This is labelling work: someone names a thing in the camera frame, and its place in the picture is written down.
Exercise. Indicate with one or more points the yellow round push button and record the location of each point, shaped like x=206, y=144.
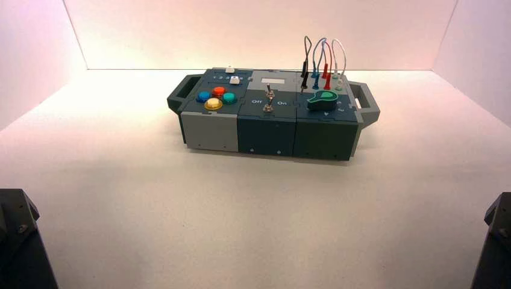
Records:
x=213, y=104

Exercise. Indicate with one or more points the green rotary knob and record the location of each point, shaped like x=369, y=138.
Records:
x=323, y=102

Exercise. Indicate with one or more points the red round push button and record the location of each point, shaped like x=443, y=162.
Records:
x=218, y=91

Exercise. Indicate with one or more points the blue round push button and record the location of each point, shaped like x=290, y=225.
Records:
x=203, y=96

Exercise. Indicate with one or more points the dark teal grey task box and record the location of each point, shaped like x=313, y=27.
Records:
x=265, y=135

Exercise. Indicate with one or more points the teal round push button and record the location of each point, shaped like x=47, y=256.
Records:
x=229, y=98

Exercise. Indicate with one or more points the metal toggle switch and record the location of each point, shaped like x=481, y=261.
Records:
x=270, y=92
x=268, y=107

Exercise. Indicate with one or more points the small grey display screen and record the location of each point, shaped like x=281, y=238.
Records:
x=273, y=81

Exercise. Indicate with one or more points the white square key cap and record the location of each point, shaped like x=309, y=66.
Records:
x=234, y=80

